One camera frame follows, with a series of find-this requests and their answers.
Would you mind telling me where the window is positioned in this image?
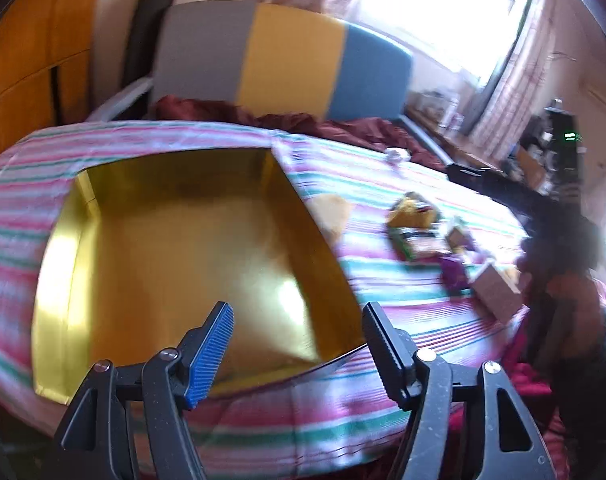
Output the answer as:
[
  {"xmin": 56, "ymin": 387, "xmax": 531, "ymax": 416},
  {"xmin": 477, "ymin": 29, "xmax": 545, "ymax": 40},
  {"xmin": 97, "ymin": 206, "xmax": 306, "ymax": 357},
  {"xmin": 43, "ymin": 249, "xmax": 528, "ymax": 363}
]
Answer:
[{"xmin": 353, "ymin": 0, "xmax": 528, "ymax": 86}]

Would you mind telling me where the green snack packet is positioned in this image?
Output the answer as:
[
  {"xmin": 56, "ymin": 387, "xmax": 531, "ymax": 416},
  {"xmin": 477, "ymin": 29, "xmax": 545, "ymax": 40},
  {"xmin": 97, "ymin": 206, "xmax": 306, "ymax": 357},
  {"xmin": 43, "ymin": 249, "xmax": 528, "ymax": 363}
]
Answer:
[{"xmin": 388, "ymin": 227, "xmax": 449, "ymax": 261}]

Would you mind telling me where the person's red clothing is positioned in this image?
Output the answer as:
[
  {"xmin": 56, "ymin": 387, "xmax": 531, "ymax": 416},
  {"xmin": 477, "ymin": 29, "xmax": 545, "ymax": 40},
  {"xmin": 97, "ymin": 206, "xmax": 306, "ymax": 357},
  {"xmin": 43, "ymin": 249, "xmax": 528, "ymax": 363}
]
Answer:
[{"xmin": 503, "ymin": 320, "xmax": 574, "ymax": 480}]

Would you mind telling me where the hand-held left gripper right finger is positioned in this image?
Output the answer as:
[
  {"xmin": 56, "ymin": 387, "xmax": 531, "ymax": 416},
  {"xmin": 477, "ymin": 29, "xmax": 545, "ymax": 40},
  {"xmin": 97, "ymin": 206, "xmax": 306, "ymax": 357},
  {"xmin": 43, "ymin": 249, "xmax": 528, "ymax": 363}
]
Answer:
[{"xmin": 361, "ymin": 301, "xmax": 558, "ymax": 480}]

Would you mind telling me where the white bed rail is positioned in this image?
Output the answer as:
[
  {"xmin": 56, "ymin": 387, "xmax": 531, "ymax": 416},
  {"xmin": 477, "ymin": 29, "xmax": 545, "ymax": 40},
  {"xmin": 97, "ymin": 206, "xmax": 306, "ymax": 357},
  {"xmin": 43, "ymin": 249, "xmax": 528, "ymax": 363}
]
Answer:
[
  {"xmin": 400, "ymin": 112, "xmax": 488, "ymax": 171},
  {"xmin": 86, "ymin": 77, "xmax": 154, "ymax": 122}
]

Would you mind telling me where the cluttered wooden desk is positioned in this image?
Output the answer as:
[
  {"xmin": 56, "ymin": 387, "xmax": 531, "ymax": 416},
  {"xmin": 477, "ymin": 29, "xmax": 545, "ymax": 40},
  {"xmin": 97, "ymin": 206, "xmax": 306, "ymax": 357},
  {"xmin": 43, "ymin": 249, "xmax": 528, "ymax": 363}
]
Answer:
[{"xmin": 408, "ymin": 90, "xmax": 484, "ymax": 136}]

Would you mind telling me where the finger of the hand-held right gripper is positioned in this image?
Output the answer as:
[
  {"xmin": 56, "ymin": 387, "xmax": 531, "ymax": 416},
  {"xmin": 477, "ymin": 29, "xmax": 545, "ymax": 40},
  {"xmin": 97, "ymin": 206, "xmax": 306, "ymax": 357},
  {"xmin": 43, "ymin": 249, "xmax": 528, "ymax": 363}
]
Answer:
[{"xmin": 445, "ymin": 162, "xmax": 548, "ymax": 221}]

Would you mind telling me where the small beige packet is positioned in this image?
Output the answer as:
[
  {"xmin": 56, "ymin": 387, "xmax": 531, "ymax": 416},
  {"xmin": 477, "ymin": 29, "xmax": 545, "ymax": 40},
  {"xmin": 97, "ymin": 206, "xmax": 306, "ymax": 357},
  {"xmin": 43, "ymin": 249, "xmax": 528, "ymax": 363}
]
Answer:
[{"xmin": 445, "ymin": 217, "xmax": 476, "ymax": 253}]

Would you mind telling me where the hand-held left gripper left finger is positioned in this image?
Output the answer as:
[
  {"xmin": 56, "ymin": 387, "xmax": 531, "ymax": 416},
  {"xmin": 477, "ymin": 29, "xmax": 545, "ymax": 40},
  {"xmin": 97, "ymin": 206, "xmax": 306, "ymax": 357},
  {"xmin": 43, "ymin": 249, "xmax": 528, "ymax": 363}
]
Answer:
[{"xmin": 53, "ymin": 301, "xmax": 235, "ymax": 480}]

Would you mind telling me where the black chair back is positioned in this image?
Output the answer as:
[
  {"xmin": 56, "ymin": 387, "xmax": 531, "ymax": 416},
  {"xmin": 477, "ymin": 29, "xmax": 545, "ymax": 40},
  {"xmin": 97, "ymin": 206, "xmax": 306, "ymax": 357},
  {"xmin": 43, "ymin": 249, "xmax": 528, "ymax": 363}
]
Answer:
[{"xmin": 122, "ymin": 0, "xmax": 176, "ymax": 121}]

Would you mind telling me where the white medicine box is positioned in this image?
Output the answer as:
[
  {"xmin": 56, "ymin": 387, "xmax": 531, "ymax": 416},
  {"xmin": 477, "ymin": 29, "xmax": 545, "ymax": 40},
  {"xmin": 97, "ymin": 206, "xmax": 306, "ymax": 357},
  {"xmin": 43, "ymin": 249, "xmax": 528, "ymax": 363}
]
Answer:
[{"xmin": 470, "ymin": 259, "xmax": 526, "ymax": 325}]

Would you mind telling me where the maroon blanket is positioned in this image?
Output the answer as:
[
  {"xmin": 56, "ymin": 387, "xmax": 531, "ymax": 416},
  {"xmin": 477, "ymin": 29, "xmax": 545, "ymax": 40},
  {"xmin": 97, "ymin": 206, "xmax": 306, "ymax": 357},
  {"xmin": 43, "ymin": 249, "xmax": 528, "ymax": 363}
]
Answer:
[{"xmin": 150, "ymin": 95, "xmax": 449, "ymax": 171}]

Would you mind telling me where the grey yellow blue headboard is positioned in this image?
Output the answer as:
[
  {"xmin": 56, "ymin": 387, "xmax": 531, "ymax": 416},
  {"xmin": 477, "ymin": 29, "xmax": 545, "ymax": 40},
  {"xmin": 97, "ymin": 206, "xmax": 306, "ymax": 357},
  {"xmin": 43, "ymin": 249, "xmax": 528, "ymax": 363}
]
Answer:
[{"xmin": 150, "ymin": 1, "xmax": 415, "ymax": 122}]

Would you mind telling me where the cream knit glove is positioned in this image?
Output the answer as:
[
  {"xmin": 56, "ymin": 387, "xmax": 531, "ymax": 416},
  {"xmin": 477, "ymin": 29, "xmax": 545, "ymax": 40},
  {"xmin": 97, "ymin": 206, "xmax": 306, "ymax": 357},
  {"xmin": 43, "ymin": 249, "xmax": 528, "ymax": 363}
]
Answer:
[{"xmin": 308, "ymin": 194, "xmax": 353, "ymax": 251}]

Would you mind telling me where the wooden wardrobe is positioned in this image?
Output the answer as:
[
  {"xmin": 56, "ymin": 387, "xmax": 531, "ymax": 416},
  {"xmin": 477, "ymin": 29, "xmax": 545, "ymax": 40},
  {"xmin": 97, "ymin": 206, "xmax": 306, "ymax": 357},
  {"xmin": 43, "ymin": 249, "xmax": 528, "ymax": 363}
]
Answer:
[{"xmin": 0, "ymin": 0, "xmax": 106, "ymax": 161}]

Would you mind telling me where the yellow packet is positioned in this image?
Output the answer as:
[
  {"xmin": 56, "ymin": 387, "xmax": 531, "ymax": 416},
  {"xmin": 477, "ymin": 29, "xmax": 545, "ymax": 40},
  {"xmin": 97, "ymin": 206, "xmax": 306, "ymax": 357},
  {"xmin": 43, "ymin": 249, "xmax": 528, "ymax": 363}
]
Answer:
[{"xmin": 387, "ymin": 192, "xmax": 441, "ymax": 228}]

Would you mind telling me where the gold lined maroon box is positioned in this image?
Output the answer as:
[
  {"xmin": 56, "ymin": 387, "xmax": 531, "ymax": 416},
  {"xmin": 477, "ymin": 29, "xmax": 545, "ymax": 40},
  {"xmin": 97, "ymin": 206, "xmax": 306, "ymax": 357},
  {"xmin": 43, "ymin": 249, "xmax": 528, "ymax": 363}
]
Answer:
[{"xmin": 30, "ymin": 147, "xmax": 369, "ymax": 406}]

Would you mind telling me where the purple packet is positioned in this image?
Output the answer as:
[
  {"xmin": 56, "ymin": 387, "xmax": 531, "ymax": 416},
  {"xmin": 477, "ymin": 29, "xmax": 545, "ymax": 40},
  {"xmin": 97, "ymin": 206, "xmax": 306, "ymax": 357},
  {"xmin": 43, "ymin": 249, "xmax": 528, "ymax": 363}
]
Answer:
[{"xmin": 438, "ymin": 255, "xmax": 476, "ymax": 296}]

